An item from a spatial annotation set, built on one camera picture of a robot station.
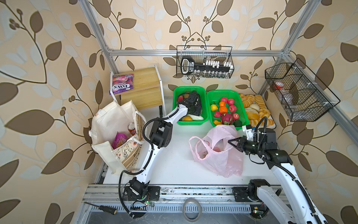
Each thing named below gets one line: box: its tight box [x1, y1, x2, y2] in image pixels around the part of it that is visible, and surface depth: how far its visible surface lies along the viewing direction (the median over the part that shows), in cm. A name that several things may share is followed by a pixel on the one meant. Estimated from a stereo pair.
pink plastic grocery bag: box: [188, 124, 244, 178], surface depth 74 cm
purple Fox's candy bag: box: [109, 73, 134, 95], surface depth 82 cm
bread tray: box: [239, 92, 277, 129], surface depth 108 cm
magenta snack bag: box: [111, 131, 130, 149], surface depth 82 cm
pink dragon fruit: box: [220, 112, 234, 126], surface depth 97 cm
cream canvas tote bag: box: [89, 99, 147, 175], surface depth 79 cm
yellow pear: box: [213, 119, 223, 126], surface depth 98 cm
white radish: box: [187, 113, 204, 121], surface depth 103 cm
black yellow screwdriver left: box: [83, 201, 118, 215], surface depth 71 cm
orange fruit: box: [219, 100, 228, 114], surface depth 110 cm
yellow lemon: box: [210, 104, 219, 112], surface depth 110 cm
